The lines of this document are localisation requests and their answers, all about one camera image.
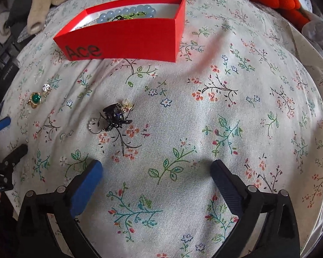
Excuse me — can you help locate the red cardboard box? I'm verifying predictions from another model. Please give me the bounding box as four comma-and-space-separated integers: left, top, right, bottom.
53, 0, 187, 63

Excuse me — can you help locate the green gemstone gold ring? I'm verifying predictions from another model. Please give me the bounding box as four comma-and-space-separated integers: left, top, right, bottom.
27, 92, 44, 109

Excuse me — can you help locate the green bead bracelet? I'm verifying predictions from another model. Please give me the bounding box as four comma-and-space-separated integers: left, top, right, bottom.
122, 9, 147, 20

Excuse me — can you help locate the dark grey cloth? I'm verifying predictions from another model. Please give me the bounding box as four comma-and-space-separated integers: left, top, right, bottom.
5, 0, 34, 28

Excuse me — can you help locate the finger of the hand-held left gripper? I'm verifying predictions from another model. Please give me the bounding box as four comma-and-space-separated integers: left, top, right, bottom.
0, 116, 11, 135
0, 143, 28, 167

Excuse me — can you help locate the black device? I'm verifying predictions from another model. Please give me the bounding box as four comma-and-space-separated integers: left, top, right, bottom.
0, 59, 20, 108

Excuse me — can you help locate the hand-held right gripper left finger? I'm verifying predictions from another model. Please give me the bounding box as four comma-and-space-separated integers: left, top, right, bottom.
16, 159, 104, 258

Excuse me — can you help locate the floral bed sheet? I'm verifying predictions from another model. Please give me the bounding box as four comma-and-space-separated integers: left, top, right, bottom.
0, 0, 323, 258

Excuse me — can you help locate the black hair claw clip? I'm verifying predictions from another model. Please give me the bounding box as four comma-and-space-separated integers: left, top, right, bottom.
98, 103, 133, 134

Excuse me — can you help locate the silver chain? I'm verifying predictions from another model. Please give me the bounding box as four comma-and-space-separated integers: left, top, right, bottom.
75, 19, 99, 31

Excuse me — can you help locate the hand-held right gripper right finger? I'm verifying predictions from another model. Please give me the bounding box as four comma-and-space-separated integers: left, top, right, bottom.
210, 159, 301, 258

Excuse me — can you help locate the light blue bead bracelet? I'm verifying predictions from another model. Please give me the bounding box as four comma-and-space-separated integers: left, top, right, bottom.
97, 5, 157, 24

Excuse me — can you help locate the gold flower earring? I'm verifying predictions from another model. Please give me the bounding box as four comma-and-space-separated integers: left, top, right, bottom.
121, 98, 135, 112

